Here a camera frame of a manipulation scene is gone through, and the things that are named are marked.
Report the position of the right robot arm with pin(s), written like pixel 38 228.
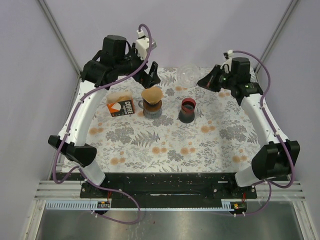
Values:
pixel 278 154

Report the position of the aluminium frame rail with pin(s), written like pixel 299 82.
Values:
pixel 59 35

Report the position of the grey glass carafe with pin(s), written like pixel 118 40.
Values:
pixel 151 111

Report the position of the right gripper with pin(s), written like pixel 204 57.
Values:
pixel 209 81

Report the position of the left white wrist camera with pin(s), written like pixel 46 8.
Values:
pixel 142 44

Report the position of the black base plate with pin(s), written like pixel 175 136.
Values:
pixel 215 185

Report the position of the dark grey red-rimmed cup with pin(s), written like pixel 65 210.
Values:
pixel 187 111

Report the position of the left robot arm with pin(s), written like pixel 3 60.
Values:
pixel 117 58

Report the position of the clear plastic dripper cone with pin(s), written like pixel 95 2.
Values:
pixel 188 75

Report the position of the brown paper coffee filter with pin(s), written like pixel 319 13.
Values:
pixel 152 95

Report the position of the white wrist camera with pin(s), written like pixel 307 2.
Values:
pixel 227 64
pixel 142 44

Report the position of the orange coffee filter box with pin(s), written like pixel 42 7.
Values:
pixel 121 108

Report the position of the brown filters in box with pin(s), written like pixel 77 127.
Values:
pixel 120 96

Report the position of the floral patterned table mat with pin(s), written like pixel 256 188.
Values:
pixel 221 138

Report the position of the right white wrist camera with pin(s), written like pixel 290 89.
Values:
pixel 227 64

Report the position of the white slotted cable duct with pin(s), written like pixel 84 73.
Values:
pixel 81 205

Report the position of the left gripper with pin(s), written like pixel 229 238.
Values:
pixel 146 79

